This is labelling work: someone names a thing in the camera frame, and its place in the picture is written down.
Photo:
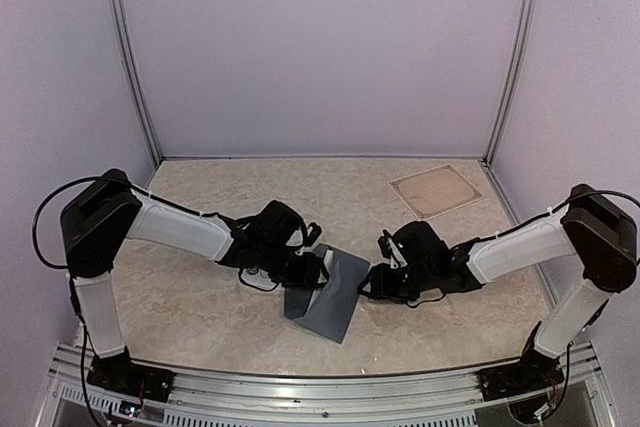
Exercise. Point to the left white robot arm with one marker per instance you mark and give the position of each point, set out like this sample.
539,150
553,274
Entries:
110,209

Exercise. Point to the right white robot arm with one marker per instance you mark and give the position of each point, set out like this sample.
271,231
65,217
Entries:
587,225

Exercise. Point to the right aluminium corner post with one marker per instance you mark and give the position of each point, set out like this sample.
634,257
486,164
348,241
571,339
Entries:
508,91

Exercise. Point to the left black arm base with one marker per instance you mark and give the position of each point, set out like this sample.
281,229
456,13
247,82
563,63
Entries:
121,375

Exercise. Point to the white sticker sheet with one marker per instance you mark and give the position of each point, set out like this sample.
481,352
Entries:
261,283

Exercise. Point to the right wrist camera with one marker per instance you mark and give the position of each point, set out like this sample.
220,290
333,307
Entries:
390,250

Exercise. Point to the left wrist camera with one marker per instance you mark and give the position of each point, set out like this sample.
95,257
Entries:
311,235

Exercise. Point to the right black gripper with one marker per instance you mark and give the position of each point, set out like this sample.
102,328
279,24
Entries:
381,284

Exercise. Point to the brown ornate certificate paper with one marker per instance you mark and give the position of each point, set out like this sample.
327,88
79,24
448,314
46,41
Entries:
434,192

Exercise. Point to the aluminium front rail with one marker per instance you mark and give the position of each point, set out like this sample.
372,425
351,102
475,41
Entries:
450,397

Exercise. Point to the cream letter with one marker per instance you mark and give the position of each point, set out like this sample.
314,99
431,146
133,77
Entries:
327,257

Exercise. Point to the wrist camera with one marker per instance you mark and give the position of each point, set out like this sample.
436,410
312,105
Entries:
311,235
390,250

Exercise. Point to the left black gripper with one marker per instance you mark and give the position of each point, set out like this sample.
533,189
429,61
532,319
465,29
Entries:
307,277

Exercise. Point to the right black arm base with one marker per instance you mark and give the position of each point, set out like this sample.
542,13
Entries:
532,371

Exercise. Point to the dark blue envelope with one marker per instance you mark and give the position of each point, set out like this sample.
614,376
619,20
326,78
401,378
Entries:
327,312

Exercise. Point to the aluminium corner post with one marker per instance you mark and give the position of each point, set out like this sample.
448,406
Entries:
132,75
508,91

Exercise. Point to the left aluminium corner post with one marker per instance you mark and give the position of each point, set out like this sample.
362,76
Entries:
132,75

